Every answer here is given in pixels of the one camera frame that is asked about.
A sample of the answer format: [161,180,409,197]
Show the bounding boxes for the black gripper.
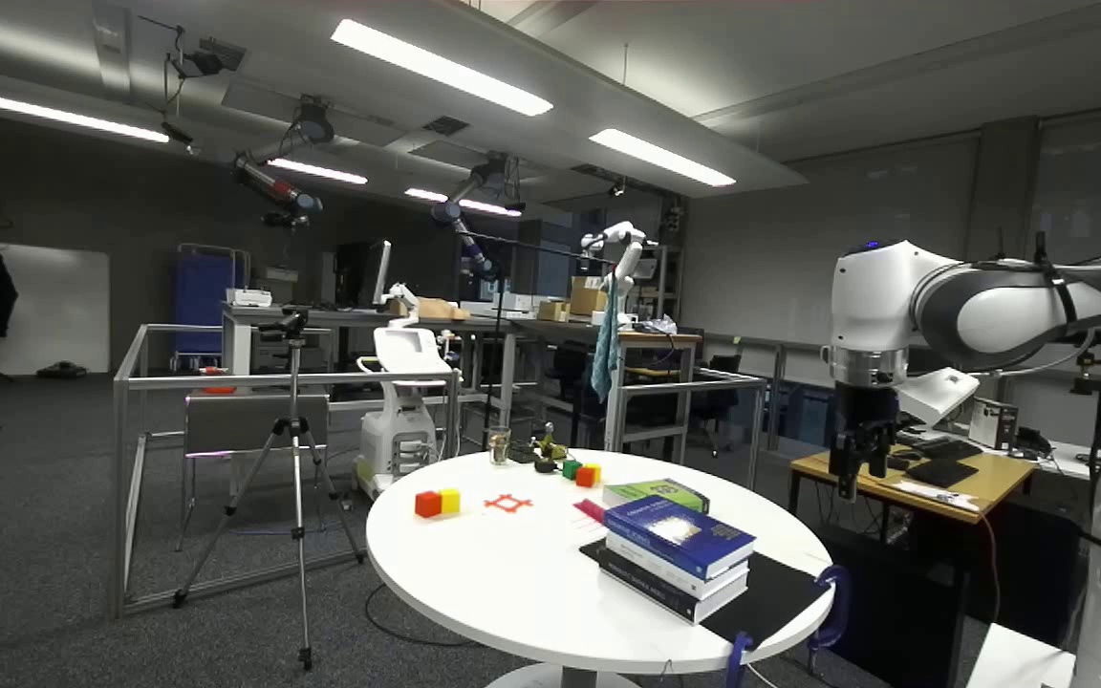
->
[835,385,900,498]

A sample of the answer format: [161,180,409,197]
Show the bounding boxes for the blue top book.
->
[605,498,756,578]

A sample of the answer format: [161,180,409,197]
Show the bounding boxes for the black bottom book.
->
[580,542,749,621]

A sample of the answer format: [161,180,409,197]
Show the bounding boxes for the white book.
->
[599,534,749,598]

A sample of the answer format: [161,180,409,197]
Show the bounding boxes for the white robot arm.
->
[831,240,1101,492]

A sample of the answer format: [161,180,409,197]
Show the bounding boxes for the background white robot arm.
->
[580,221,648,401]

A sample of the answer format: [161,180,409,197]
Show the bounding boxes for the wooden side desk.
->
[846,453,1036,529]

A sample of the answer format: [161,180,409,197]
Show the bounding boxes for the blue clamp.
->
[809,564,851,648]

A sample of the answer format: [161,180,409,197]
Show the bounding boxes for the black mat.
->
[579,534,835,648]

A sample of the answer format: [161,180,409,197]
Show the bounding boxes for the green book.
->
[599,478,712,512]

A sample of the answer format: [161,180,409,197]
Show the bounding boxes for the pink flat block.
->
[574,500,608,524]

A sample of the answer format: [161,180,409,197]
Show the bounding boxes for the green orange yellow blocks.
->
[557,458,599,489]

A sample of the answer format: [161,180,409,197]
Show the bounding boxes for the small glass jar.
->
[488,431,512,464]

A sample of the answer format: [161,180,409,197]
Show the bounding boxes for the round white table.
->
[363,445,842,688]

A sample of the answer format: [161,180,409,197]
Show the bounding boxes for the red and yellow blocks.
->
[413,489,460,520]

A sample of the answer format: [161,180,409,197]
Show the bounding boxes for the white medical cart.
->
[354,281,451,492]

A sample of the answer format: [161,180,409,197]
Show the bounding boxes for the metal frame workbench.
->
[111,319,463,616]

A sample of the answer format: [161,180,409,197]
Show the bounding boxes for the camera tripod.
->
[167,306,366,677]

